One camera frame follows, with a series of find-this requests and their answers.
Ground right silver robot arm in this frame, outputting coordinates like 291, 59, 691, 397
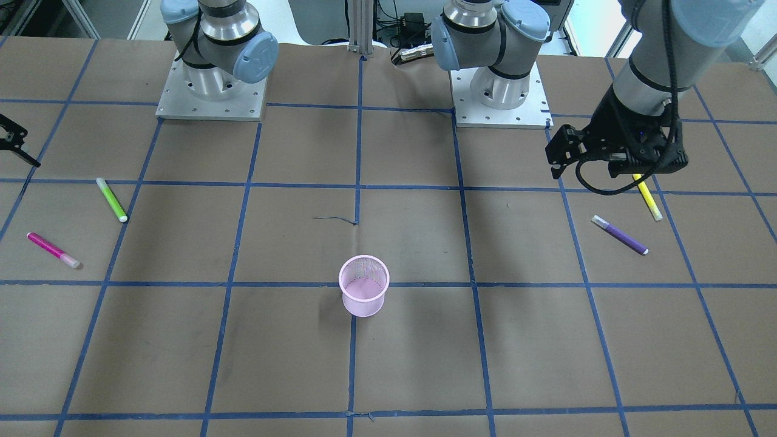
2, 1, 279, 168

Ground purple pen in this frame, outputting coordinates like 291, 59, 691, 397
591, 215, 650, 256

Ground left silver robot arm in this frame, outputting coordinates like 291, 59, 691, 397
430, 1, 762, 179

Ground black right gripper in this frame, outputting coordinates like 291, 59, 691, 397
0, 114, 41, 167

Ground aluminium frame post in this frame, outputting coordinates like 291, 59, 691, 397
346, 1, 375, 60

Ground pink mesh cup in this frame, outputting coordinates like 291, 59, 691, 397
338, 255, 390, 317

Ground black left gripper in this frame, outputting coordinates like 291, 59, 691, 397
583, 88, 689, 177

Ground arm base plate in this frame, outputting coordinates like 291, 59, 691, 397
449, 63, 554, 129
155, 60, 268, 121

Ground pink pen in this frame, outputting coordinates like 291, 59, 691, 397
27, 232, 81, 269

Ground green pen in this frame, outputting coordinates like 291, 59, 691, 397
95, 177, 128, 222

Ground yellow pen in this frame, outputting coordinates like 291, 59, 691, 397
632, 174, 663, 222

